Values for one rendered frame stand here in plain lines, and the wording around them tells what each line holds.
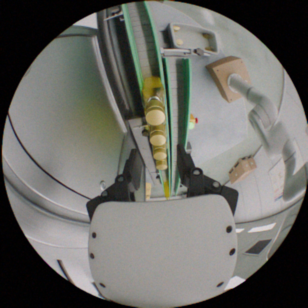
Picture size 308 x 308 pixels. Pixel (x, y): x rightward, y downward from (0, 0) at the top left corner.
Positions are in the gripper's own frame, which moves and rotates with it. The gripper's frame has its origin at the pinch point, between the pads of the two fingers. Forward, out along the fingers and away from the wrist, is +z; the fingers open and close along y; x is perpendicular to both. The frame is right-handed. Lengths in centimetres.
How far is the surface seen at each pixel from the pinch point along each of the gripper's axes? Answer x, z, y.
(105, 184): -7.9, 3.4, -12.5
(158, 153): -6.9, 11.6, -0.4
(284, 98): 77, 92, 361
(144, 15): 47, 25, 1
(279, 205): -200, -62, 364
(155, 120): 2.2, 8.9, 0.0
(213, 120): -16, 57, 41
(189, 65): 16.0, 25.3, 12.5
